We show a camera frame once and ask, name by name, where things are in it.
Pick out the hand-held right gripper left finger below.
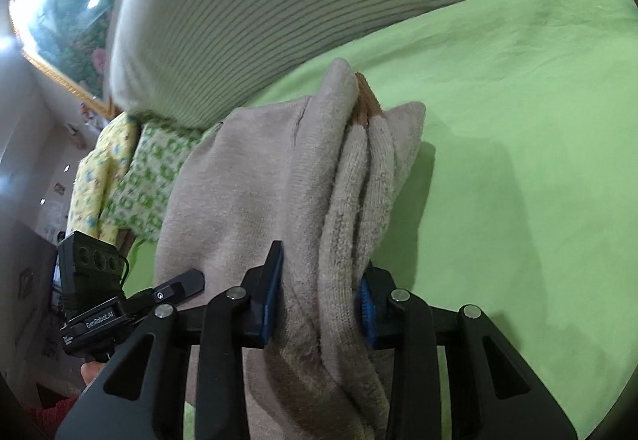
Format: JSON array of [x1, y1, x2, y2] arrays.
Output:
[[55, 241, 286, 440]]

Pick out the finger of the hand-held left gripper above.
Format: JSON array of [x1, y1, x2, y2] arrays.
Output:
[[150, 269, 206, 311]]

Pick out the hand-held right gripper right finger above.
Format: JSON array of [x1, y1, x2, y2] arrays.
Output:
[[356, 265, 581, 440]]

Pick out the beige knit sweater brown cuffs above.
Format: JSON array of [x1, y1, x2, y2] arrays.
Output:
[[154, 57, 428, 440]]

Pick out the person's left hand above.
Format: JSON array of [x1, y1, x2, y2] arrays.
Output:
[[80, 361, 108, 388]]

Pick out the green checked small pillow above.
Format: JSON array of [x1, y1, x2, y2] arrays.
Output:
[[100, 116, 220, 244]]

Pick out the yellow cartoon print blanket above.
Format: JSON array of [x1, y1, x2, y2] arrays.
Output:
[[67, 114, 140, 239]]

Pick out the light green bed sheet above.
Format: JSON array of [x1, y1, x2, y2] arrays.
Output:
[[120, 0, 638, 440]]

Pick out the gold framed flower painting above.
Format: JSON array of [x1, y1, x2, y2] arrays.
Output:
[[7, 0, 150, 119]]

